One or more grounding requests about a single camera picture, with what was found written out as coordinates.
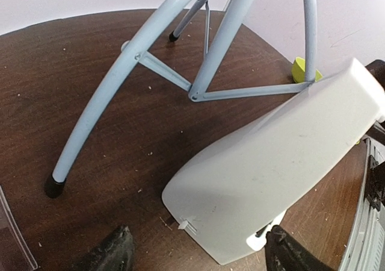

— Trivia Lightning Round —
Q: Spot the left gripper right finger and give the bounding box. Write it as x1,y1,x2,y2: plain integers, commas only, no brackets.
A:
265,225,333,271

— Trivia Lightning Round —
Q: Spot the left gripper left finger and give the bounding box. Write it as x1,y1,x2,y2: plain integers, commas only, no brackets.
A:
79,225,135,270

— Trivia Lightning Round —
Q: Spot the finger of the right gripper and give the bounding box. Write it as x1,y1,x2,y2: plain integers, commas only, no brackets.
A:
366,59,385,89

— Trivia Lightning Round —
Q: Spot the white wedge-shaped holder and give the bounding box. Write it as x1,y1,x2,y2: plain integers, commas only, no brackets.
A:
162,60,384,265

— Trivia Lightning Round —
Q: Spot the clear metronome front cover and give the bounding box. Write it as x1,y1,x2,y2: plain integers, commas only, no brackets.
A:
1,188,38,270

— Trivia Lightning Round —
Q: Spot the white folding music stand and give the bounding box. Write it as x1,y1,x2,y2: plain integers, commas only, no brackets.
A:
44,0,317,198

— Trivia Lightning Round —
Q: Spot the yellow-green plastic bowl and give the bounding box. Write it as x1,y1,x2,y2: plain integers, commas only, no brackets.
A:
291,57,306,83

